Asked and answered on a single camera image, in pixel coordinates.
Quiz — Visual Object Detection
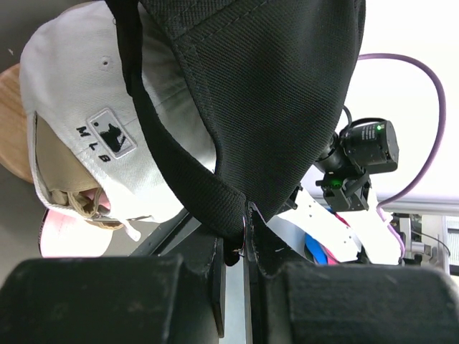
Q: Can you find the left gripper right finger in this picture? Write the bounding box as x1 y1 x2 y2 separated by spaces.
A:
245 204 458 343

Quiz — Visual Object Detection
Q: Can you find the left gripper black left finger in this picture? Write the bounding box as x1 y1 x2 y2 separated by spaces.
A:
1 237 224 343

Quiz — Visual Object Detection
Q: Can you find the pink baseball cap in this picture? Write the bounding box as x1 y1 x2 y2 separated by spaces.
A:
39 187 120 258

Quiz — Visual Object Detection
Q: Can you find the black cap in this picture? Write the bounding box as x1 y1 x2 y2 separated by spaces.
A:
108 1 366 266

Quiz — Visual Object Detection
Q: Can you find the white cap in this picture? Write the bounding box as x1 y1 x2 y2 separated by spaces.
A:
18 1 219 242

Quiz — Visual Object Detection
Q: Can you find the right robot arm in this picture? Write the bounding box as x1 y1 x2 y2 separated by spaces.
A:
279 118 403 265

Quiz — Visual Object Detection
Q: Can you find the round wooden hat stand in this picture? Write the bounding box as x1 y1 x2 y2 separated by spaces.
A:
0 64 33 183

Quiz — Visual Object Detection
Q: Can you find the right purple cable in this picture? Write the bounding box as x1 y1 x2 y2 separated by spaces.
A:
357 52 448 259

